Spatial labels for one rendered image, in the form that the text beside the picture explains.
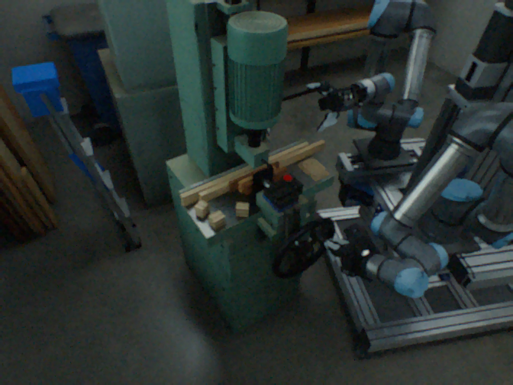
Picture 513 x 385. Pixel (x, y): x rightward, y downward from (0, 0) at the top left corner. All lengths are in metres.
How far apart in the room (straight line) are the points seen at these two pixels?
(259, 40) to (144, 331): 1.60
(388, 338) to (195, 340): 0.96
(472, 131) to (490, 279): 0.73
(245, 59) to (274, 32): 0.11
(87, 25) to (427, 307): 2.67
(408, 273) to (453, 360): 1.28
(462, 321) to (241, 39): 1.66
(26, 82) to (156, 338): 1.34
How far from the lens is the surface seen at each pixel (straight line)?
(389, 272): 1.04
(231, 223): 1.27
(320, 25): 3.77
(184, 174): 1.62
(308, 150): 1.55
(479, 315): 2.16
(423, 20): 1.57
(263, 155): 1.31
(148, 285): 2.25
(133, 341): 2.11
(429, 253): 1.10
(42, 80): 1.74
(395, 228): 1.11
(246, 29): 1.06
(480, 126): 1.05
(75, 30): 2.83
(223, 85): 1.25
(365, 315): 1.92
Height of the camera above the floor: 1.87
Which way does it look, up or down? 45 degrees down
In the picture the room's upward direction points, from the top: 2 degrees clockwise
